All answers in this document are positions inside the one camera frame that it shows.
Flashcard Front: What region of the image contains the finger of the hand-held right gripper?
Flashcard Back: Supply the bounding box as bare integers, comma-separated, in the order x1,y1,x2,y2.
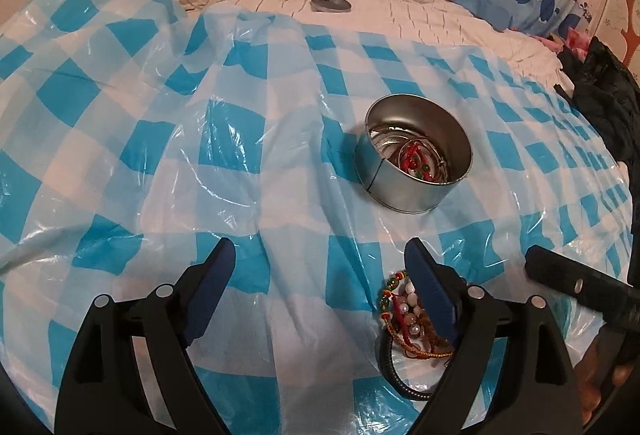
524,245,640,332

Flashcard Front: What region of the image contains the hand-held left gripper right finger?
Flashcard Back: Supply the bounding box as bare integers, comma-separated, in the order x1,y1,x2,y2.
404,237,583,435

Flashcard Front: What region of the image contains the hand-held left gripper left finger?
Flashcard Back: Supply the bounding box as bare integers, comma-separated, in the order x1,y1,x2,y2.
54,237,237,435

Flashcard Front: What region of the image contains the pink bead bracelet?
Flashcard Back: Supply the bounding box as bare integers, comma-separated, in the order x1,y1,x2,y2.
397,279,428,338

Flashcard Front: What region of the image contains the green bead bracelet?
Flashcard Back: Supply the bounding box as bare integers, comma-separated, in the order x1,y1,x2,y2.
377,271,408,321

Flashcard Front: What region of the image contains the brown bead bracelet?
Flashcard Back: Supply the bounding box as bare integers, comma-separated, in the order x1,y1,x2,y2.
390,315,453,358

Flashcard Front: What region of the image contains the red string bracelet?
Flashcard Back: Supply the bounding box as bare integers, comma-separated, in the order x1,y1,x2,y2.
382,295,456,361
397,140,437,177

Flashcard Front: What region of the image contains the black bangle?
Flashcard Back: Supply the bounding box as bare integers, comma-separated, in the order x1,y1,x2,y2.
377,330,433,401

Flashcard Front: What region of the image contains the round metal tin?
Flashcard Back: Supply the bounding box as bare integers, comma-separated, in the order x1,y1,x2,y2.
355,95,473,214

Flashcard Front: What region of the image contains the person's right hand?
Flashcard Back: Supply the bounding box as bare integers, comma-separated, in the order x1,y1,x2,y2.
574,330,636,426

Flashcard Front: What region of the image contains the silver bangle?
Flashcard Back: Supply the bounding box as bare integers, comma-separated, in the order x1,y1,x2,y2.
369,125,452,182

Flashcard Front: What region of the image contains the black cloth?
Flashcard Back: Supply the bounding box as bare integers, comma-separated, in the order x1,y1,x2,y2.
552,35,640,166

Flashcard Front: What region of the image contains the blue checked plastic sheet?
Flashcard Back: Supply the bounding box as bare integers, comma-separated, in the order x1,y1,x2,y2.
0,0,636,435

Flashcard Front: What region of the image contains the pink cloth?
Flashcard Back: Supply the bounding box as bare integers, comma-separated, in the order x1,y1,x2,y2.
542,29,593,62

